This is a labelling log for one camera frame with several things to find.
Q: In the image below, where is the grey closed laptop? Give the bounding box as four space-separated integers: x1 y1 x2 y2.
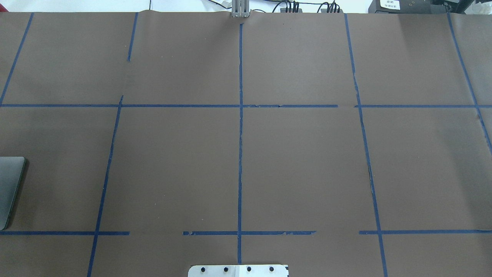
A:
0 157 26 230

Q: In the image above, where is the black labelled box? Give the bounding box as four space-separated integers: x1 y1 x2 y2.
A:
368 0 448 14

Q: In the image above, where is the grey aluminium camera post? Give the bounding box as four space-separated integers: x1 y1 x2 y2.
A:
231 0 251 18

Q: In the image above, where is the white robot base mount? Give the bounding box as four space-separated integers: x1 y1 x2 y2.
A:
188 264 289 277

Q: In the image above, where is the black cable connector left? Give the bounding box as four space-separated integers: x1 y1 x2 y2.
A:
275 0 302 13

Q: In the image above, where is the black cable connector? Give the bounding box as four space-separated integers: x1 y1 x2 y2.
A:
275 0 302 13
317 0 343 13

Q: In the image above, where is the black cable connector right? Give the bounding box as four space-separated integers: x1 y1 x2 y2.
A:
317 0 343 13

